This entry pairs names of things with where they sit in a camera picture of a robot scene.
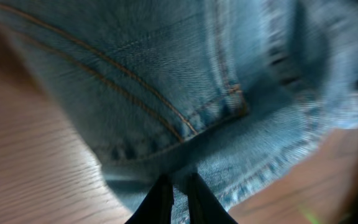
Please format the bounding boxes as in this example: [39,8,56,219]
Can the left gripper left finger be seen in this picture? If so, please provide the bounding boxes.
[125,175,174,224]

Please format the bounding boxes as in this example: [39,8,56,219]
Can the light blue denim jeans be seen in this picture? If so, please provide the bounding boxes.
[0,0,358,223]

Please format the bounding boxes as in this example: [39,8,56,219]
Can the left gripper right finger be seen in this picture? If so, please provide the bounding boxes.
[187,173,237,224]

